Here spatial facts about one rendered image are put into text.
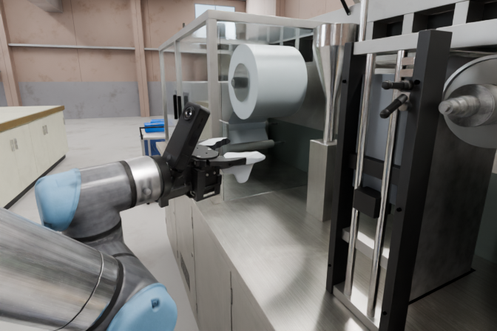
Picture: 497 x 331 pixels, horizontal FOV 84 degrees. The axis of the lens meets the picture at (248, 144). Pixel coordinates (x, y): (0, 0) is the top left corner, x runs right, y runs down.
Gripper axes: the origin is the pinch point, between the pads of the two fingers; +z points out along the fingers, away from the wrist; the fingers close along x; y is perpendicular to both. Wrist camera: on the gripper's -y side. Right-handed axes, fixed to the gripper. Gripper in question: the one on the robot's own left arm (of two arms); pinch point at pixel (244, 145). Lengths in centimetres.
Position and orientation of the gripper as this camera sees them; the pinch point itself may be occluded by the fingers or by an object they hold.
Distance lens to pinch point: 58.0
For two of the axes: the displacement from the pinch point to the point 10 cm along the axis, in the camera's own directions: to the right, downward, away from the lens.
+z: 7.2, -1.6, 6.7
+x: 6.8, 3.0, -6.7
